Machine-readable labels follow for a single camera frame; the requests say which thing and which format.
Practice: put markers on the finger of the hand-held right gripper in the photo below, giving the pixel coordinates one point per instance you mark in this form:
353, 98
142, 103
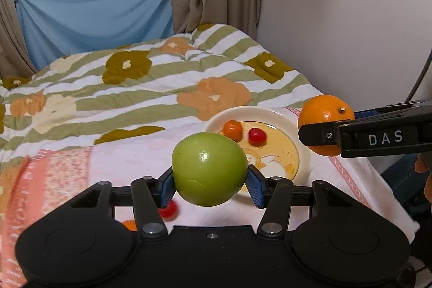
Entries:
317, 134
371, 112

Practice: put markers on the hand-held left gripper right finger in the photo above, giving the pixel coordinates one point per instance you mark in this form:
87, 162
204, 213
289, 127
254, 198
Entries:
256, 189

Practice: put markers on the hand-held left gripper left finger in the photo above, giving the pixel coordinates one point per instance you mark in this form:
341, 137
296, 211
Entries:
167, 189

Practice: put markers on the red cherry tomato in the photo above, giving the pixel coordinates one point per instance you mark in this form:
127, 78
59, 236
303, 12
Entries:
257, 136
169, 211

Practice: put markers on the large orange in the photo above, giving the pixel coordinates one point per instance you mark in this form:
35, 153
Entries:
317, 111

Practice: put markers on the cream plate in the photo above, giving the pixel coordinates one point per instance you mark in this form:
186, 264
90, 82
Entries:
292, 127

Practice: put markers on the green apple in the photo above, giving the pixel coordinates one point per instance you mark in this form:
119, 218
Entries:
209, 170

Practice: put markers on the person's right hand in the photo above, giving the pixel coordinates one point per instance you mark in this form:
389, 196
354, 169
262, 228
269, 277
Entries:
420, 165

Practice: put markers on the pink white towel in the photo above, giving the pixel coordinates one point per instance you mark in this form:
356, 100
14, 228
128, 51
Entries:
128, 166

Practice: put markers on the floral striped blanket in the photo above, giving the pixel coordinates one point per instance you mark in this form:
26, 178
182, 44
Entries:
162, 89

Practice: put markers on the light blue sheet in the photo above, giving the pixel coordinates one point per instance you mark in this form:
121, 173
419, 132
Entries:
94, 14

